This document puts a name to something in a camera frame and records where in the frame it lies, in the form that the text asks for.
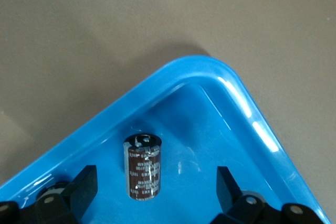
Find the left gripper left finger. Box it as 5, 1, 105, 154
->
0, 165, 98, 224

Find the blue plastic tray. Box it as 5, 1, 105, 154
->
0, 55, 332, 224

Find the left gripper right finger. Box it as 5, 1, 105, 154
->
211, 166, 326, 224

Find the dark cylindrical capacitor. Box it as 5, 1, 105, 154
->
122, 133, 162, 201

